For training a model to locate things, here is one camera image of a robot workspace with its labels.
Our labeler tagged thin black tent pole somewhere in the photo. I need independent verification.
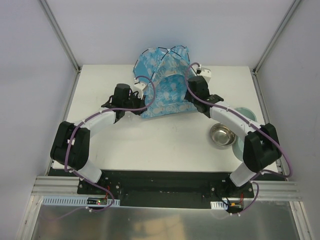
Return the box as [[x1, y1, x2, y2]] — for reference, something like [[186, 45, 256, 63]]
[[133, 45, 190, 79]]

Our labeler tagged blue snowman pet tent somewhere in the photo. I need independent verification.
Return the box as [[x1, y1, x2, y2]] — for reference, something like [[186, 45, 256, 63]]
[[139, 58, 196, 119]]

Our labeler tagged blue snowman tent mat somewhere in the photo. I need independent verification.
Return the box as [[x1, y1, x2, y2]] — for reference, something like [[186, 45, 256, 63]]
[[144, 74, 196, 118]]

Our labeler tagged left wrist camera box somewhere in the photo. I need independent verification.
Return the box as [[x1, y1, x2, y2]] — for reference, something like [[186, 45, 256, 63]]
[[132, 81, 148, 99]]

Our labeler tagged right aluminium frame post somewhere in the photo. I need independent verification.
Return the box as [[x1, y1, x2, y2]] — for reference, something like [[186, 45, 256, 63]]
[[252, 0, 304, 75]]

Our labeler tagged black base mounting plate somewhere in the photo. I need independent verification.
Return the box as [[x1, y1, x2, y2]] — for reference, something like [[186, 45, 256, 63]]
[[77, 170, 254, 209]]

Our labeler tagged green double pet bowl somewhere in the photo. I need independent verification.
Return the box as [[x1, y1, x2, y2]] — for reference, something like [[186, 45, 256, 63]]
[[232, 107, 257, 162]]

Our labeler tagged aluminium front rail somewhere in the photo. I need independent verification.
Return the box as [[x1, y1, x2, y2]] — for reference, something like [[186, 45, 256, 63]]
[[31, 176, 303, 202]]

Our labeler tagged left aluminium frame post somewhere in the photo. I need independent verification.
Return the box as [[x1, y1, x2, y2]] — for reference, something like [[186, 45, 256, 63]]
[[38, 0, 81, 73]]

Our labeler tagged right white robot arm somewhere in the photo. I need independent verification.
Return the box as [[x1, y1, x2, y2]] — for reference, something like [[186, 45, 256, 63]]
[[184, 76, 282, 198]]

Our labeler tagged stainless steel bowl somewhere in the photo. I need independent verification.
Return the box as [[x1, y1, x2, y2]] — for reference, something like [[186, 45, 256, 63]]
[[209, 123, 238, 148]]

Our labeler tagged aluminium frame post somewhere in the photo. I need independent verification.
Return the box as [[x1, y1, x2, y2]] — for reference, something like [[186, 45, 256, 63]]
[[38, 0, 81, 73], [252, 0, 304, 75]]

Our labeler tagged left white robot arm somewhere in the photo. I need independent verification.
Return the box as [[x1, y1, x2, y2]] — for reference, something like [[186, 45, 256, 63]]
[[50, 82, 147, 195]]

